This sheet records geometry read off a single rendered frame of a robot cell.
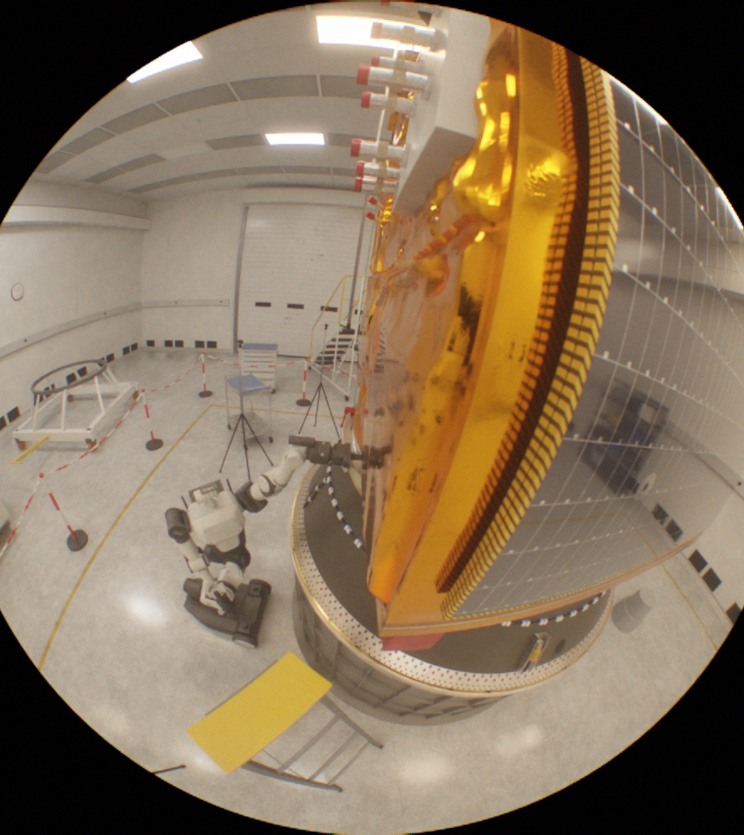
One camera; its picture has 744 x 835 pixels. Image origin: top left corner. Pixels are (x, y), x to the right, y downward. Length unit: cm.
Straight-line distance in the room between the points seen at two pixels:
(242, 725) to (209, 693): 165
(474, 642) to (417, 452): 93
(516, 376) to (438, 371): 8
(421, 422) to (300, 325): 847
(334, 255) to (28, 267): 815
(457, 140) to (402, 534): 48
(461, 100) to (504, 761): 295
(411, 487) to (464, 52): 54
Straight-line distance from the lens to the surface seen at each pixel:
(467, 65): 41
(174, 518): 152
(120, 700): 281
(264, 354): 585
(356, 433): 127
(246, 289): 906
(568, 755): 308
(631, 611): 376
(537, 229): 28
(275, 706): 86
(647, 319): 32
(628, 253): 29
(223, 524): 146
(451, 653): 119
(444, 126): 33
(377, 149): 53
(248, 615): 242
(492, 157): 30
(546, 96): 37
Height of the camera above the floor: 237
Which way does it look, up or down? 26 degrees down
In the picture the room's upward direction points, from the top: 9 degrees clockwise
